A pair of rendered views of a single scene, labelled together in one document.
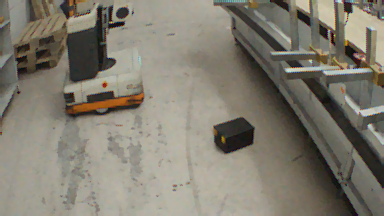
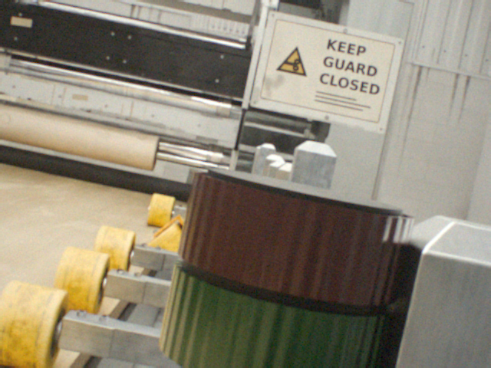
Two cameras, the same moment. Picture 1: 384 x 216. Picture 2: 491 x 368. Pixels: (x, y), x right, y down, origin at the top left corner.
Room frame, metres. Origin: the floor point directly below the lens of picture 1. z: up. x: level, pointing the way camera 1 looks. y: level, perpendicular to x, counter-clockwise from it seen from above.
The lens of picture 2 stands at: (1.47, -0.65, 1.16)
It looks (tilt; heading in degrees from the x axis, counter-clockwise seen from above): 3 degrees down; 187
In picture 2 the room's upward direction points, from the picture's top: 12 degrees clockwise
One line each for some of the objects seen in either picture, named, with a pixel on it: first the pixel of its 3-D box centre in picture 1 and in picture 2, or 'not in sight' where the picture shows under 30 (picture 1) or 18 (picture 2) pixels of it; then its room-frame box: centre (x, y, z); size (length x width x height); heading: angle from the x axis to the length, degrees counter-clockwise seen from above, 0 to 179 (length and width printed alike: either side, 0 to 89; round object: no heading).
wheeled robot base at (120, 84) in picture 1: (101, 78); not in sight; (2.80, 0.69, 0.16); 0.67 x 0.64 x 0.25; 98
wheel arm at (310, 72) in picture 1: (329, 71); not in sight; (1.20, -0.53, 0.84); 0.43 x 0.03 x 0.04; 98
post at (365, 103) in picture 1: (368, 86); not in sight; (1.00, -0.65, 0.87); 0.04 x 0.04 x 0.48; 8
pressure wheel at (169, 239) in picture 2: not in sight; (167, 246); (0.00, -0.96, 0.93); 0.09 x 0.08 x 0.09; 98
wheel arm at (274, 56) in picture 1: (311, 55); not in sight; (1.45, -0.53, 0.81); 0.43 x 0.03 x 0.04; 98
